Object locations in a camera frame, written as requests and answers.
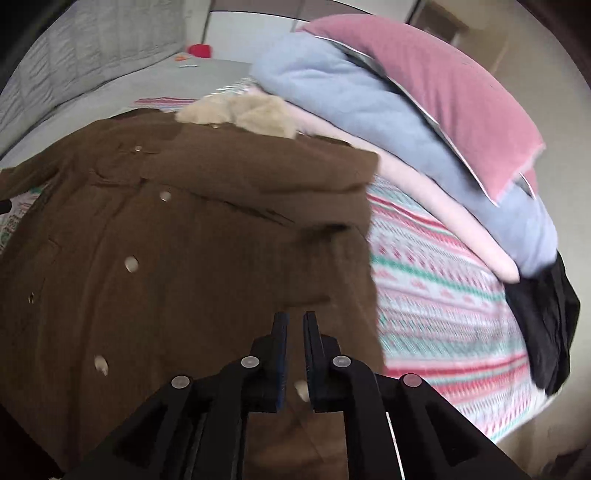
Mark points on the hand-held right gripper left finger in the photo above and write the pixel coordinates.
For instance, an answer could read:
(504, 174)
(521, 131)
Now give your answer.
(280, 341)

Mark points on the light blue quilted blanket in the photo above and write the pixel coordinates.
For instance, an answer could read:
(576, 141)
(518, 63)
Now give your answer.
(332, 92)

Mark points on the patterned red green white blanket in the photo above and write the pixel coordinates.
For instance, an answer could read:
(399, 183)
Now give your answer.
(438, 300)

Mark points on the black cloth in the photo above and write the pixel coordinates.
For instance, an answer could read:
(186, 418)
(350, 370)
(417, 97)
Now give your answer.
(545, 323)

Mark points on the brown coat with fur collar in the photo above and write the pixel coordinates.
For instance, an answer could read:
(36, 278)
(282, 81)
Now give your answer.
(184, 254)

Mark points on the grey bed sheet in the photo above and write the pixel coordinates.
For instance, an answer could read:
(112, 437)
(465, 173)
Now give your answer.
(92, 101)

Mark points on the pale pink folded blanket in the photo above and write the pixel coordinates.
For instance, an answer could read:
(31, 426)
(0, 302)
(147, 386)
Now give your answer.
(415, 184)

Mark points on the small red object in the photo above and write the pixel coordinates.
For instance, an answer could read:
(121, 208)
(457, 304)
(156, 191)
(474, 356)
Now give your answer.
(199, 50)

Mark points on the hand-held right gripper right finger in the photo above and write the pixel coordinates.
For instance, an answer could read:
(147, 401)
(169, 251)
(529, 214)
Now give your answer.
(310, 341)

